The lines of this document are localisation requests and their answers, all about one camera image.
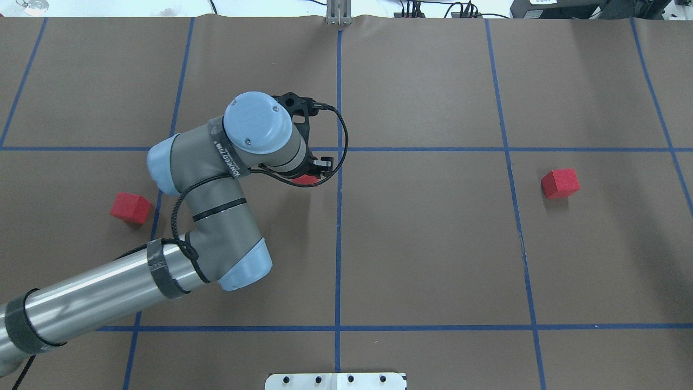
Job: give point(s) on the white pedestal base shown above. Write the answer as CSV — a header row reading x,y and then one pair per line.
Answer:
x,y
359,380

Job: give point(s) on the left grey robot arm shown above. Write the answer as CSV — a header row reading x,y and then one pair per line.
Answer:
x,y
214,236

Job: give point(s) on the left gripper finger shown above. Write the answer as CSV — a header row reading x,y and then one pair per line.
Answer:
x,y
325,166

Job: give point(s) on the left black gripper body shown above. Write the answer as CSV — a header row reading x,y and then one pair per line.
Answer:
x,y
322,165

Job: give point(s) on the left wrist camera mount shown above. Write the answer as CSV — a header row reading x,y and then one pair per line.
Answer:
x,y
300,109

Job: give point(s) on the aluminium frame post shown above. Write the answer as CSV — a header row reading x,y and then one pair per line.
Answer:
x,y
338,12

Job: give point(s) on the red block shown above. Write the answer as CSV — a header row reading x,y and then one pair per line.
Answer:
x,y
560,183
130,208

